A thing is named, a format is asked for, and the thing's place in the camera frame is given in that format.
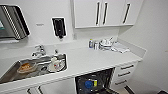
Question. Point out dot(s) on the white two-door sink cabinet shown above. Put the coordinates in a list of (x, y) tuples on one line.
[(53, 89)]

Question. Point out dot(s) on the black wall soap dispenser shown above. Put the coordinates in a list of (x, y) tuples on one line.
[(59, 27)]

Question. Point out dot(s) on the small blue-capped bottle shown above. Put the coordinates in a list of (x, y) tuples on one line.
[(90, 43)]

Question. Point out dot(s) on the stainless steel dishwasher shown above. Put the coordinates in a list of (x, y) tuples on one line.
[(93, 78)]

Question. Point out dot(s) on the white patterned bowl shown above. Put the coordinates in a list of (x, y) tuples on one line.
[(56, 64)]

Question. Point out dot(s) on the small countertop soap pump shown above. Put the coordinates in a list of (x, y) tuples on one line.
[(56, 52)]

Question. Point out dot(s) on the stainless steel sink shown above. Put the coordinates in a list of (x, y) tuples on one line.
[(10, 75)]

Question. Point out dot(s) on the white cloth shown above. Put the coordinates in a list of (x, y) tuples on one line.
[(120, 47)]

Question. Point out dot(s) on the chrome sink faucet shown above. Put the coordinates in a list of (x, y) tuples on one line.
[(39, 50)]

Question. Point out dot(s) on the small wall label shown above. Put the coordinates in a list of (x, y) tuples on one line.
[(39, 24)]

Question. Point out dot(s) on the orange bowl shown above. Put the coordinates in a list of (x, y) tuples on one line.
[(26, 67)]

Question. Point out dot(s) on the small white bottle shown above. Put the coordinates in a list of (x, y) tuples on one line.
[(96, 45)]

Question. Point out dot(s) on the white three-door wall cabinet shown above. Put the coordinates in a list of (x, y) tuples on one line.
[(106, 13)]

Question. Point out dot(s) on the grey paper towel dispenser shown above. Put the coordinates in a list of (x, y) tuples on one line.
[(11, 21)]

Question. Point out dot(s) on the stack of white dishes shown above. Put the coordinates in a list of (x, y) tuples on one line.
[(106, 43)]

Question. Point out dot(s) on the white drawer unit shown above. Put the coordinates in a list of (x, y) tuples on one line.
[(125, 75)]

